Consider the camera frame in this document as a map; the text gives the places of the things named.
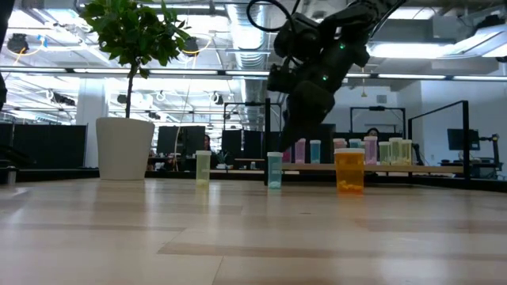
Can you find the large orange medicine bottle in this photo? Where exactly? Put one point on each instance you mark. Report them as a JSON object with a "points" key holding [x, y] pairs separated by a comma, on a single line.
{"points": [[349, 170]]}

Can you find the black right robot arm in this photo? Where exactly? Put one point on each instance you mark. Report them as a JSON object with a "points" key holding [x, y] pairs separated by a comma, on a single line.
{"points": [[356, 16]]}

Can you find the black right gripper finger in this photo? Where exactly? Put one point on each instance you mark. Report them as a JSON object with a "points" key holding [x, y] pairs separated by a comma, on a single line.
{"points": [[313, 103]]}

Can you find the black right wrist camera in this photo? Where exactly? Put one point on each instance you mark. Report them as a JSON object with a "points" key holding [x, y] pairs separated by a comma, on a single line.
{"points": [[297, 35]]}

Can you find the person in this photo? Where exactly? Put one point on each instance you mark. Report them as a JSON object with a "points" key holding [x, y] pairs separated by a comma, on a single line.
{"points": [[372, 131], [207, 142]]}

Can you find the black ceiling spotlight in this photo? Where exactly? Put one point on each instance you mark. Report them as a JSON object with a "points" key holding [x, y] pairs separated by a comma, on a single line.
{"points": [[17, 42], [191, 45]]}

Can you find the wooden shelf board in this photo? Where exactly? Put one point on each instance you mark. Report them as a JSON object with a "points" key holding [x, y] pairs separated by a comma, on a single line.
{"points": [[313, 168]]}

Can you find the teal bottle with white pills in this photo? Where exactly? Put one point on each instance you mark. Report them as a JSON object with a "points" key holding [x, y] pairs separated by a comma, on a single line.
{"points": [[274, 172]]}

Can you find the black background rig frame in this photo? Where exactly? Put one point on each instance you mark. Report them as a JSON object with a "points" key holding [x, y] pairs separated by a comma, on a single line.
{"points": [[245, 103], [376, 108]]}

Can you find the grey wall vent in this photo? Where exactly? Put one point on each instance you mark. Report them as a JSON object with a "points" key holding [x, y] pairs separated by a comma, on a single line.
{"points": [[381, 99]]}

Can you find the black computer monitor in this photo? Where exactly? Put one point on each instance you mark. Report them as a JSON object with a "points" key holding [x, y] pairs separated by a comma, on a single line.
{"points": [[455, 138], [190, 138]]}

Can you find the small white-capped medicine bottle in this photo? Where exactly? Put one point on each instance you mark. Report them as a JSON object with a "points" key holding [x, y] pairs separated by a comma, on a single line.
{"points": [[203, 170]]}

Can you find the silver ventilation duct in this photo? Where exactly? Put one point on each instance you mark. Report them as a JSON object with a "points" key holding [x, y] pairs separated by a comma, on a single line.
{"points": [[247, 47]]}

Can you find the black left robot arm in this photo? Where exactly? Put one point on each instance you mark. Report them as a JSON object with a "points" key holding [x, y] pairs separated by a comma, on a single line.
{"points": [[4, 16]]}

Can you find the small green succulent plant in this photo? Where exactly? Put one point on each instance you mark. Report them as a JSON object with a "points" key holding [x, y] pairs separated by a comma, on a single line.
{"points": [[222, 158]]}

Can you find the blue bottle with white pills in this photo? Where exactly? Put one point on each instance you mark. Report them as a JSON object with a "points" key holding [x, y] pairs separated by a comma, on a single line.
{"points": [[315, 152]]}

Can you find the green leafy potted tree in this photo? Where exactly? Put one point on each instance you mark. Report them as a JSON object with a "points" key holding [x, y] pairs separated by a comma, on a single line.
{"points": [[134, 31]]}

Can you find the yellow medicine bottle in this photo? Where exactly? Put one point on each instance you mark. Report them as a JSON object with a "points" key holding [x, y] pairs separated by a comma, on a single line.
{"points": [[384, 154], [408, 152], [396, 152]]}

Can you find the long white light strip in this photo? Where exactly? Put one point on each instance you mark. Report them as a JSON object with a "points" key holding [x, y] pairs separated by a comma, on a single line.
{"points": [[178, 72]]}

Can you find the small silver cylinder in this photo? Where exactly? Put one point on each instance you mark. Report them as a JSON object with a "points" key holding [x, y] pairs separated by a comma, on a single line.
{"points": [[12, 176]]}

